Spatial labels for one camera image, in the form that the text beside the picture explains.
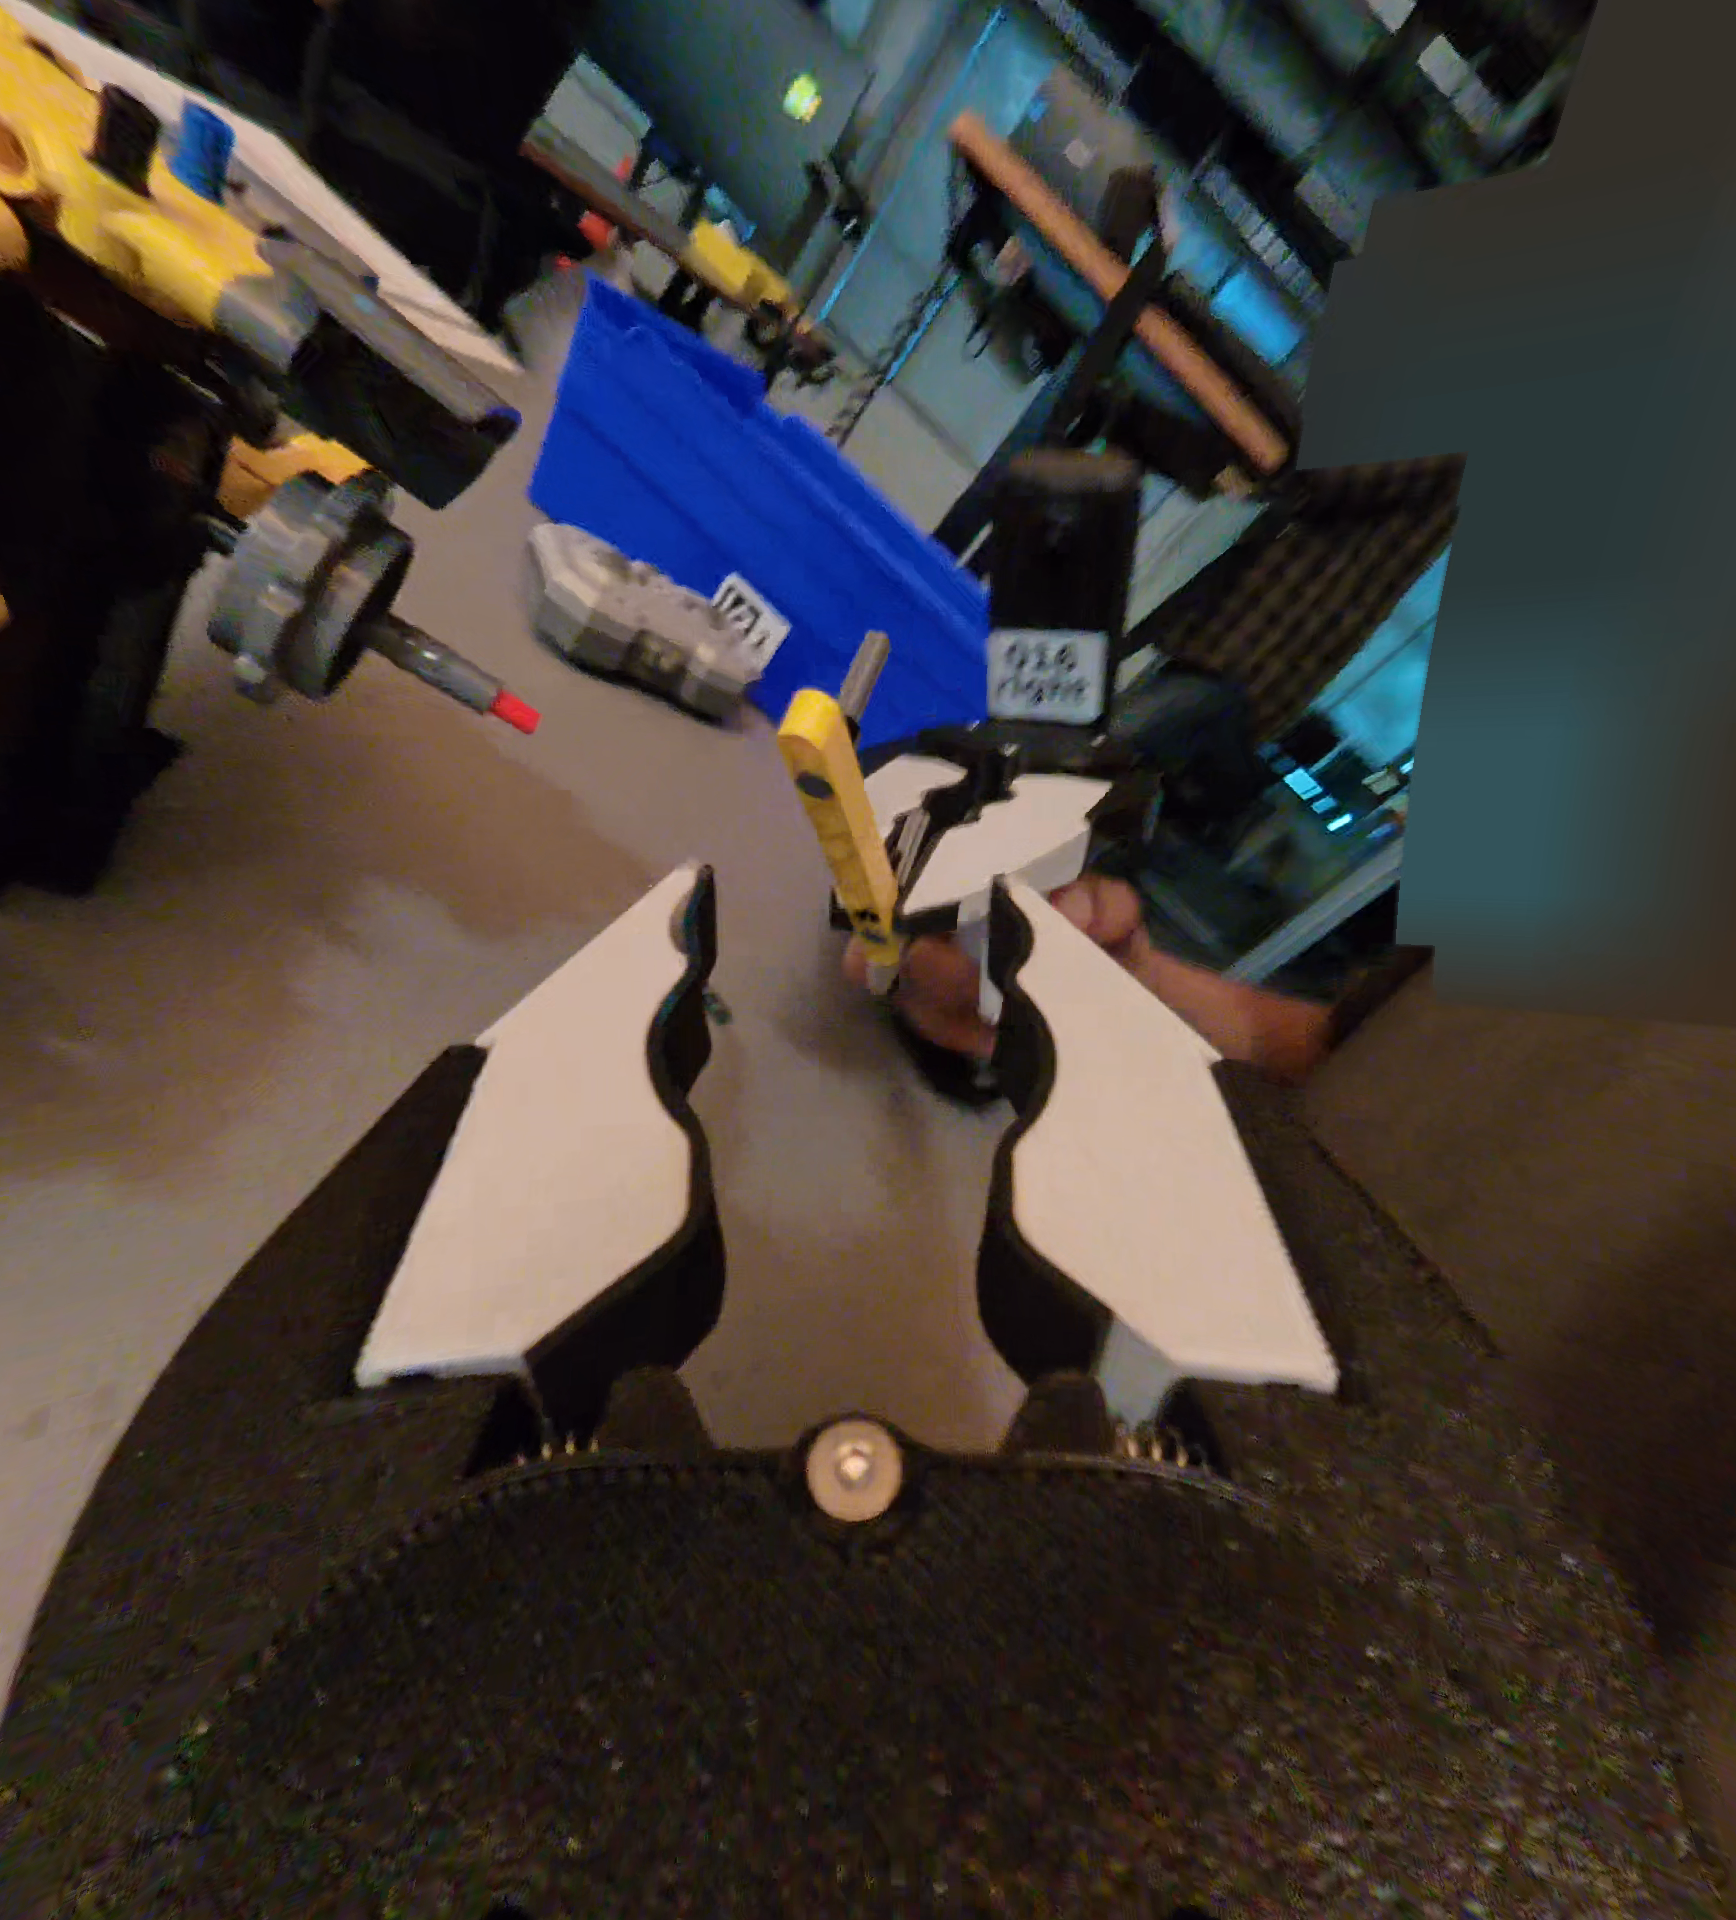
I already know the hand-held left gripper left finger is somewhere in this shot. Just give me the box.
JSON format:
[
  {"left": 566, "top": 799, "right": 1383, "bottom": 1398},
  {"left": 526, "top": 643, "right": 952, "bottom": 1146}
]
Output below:
[{"left": 354, "top": 862, "right": 731, "bottom": 1394}]

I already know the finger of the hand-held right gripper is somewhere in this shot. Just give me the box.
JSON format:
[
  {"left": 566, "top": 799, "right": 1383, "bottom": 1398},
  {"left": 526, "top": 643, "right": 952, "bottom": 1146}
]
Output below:
[
  {"left": 863, "top": 754, "right": 982, "bottom": 876},
  {"left": 899, "top": 777, "right": 1100, "bottom": 921}
]

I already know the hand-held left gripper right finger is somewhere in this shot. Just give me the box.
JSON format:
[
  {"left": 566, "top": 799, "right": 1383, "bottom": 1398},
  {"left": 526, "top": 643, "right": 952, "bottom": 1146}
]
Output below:
[{"left": 976, "top": 876, "right": 1342, "bottom": 1430}]

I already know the yellow perforated toy beam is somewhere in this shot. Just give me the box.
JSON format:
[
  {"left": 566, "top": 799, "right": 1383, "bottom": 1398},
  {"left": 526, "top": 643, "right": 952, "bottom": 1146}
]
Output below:
[{"left": 774, "top": 687, "right": 909, "bottom": 973}]

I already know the yellow and black toy model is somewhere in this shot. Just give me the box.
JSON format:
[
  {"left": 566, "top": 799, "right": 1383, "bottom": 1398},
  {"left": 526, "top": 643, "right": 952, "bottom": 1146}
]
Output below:
[{"left": 0, "top": 0, "right": 544, "bottom": 910}]

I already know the person's right forearm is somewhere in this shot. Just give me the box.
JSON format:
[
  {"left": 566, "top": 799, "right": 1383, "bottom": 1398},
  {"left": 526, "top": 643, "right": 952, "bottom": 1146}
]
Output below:
[{"left": 1143, "top": 936, "right": 1342, "bottom": 1074}]

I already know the person's right hand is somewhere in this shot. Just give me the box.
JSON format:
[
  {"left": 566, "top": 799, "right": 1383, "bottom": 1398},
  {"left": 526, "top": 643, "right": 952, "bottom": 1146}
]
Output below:
[{"left": 843, "top": 874, "right": 1166, "bottom": 1059}]

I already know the black ribbed panel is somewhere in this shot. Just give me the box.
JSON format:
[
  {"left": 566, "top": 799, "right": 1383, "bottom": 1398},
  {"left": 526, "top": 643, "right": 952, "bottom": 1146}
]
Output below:
[{"left": 1138, "top": 456, "right": 1462, "bottom": 697}]

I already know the wooden bar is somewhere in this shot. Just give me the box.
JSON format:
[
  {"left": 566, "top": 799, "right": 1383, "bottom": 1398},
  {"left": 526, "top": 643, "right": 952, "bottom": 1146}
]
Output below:
[{"left": 945, "top": 108, "right": 1294, "bottom": 480}]

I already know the blue plastic bin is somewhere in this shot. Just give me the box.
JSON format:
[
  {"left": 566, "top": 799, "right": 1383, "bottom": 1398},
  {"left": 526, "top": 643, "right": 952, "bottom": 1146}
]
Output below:
[{"left": 526, "top": 275, "right": 994, "bottom": 752}]

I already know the grey tagged device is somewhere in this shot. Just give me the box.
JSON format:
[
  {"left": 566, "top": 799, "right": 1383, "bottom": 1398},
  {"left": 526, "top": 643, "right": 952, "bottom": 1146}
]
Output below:
[{"left": 526, "top": 520, "right": 796, "bottom": 727}]

